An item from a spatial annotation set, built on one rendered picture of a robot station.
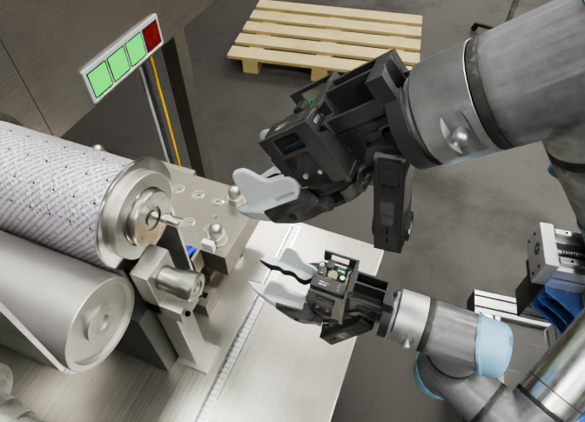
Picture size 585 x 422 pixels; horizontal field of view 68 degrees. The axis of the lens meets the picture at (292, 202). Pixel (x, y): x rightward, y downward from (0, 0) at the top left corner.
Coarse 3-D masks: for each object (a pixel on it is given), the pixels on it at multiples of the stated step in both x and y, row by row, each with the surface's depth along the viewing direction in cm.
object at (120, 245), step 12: (132, 180) 51; (144, 180) 52; (156, 180) 55; (120, 192) 50; (132, 192) 51; (168, 192) 58; (120, 204) 49; (120, 216) 50; (108, 228) 50; (120, 228) 50; (120, 240) 51; (156, 240) 59; (120, 252) 52; (132, 252) 54; (144, 252) 57
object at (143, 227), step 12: (144, 192) 53; (156, 192) 54; (132, 204) 52; (144, 204) 52; (156, 204) 54; (168, 204) 57; (132, 216) 51; (144, 216) 53; (156, 216) 55; (132, 228) 51; (144, 228) 53; (156, 228) 56; (132, 240) 53; (144, 240) 54
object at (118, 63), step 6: (114, 54) 87; (120, 54) 89; (108, 60) 86; (114, 60) 88; (120, 60) 90; (126, 60) 91; (114, 66) 88; (120, 66) 90; (126, 66) 92; (114, 72) 89; (120, 72) 91
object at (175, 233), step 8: (168, 232) 69; (176, 232) 68; (160, 240) 72; (168, 240) 71; (176, 240) 70; (168, 248) 73; (176, 248) 72; (184, 248) 71; (176, 256) 74; (184, 256) 73; (176, 264) 76; (184, 264) 75
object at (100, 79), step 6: (102, 66) 85; (96, 72) 84; (102, 72) 86; (108, 72) 87; (90, 78) 83; (96, 78) 85; (102, 78) 86; (108, 78) 88; (96, 84) 85; (102, 84) 87; (108, 84) 88; (96, 90) 86; (102, 90) 87
